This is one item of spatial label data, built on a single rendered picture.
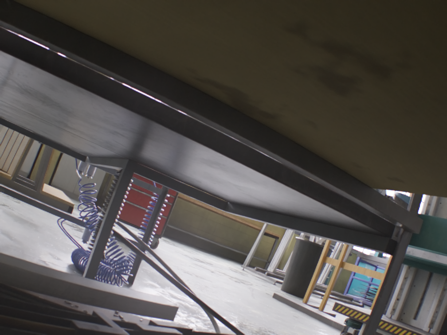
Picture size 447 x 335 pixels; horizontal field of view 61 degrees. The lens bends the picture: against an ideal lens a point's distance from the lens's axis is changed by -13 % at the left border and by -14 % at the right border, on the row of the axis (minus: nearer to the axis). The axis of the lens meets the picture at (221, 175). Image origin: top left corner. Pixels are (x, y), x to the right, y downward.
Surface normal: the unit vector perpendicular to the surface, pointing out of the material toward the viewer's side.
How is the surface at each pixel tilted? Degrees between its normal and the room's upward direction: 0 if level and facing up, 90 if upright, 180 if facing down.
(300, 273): 94
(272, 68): 180
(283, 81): 180
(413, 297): 90
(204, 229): 90
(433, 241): 90
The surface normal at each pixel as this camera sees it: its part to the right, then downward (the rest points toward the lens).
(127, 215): 0.11, -0.09
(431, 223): -0.73, -0.37
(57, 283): 0.68, 0.17
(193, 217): 0.44, 0.05
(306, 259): -0.36, -0.18
